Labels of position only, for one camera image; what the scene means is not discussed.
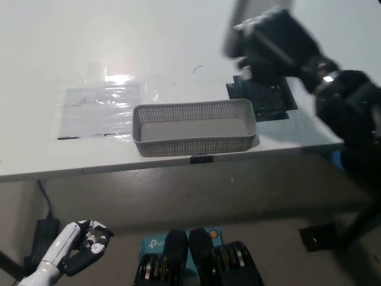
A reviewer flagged black power cable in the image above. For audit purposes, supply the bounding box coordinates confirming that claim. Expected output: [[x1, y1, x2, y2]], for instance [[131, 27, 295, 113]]
[[36, 179, 54, 220]]

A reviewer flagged grey perforated plastic basket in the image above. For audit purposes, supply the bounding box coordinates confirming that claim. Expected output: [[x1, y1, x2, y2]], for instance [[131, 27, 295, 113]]
[[132, 98, 257, 158], [221, 0, 296, 60]]

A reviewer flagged black stand leg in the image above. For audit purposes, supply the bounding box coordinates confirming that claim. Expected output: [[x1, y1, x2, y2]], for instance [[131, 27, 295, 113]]
[[0, 249, 25, 280]]

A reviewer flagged black table leg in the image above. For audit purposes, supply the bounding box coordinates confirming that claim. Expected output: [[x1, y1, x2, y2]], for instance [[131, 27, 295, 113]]
[[339, 193, 381, 250]]

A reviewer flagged black floor plate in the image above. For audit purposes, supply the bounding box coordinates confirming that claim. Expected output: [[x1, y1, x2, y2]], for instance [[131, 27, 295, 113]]
[[298, 223, 343, 253]]

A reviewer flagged blue object under table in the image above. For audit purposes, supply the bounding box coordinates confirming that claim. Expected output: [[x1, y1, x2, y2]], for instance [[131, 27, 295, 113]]
[[332, 150, 348, 172]]

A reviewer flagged teal router box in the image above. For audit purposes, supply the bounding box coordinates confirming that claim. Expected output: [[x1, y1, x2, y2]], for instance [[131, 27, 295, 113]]
[[138, 228, 223, 276]]

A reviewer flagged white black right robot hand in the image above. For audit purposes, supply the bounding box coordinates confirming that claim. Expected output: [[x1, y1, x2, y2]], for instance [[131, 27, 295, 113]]
[[233, 8, 328, 87]]

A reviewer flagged black power adapter brick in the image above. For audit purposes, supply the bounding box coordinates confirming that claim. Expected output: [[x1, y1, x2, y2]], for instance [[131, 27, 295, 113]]
[[30, 218, 60, 265]]

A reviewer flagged clear plastic sheet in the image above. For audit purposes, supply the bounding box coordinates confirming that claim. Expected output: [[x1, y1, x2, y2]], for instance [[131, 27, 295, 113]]
[[53, 74, 160, 140]]

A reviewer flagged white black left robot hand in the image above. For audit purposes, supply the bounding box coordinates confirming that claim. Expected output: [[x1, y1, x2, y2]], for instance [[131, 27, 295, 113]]
[[40, 219, 114, 277]]

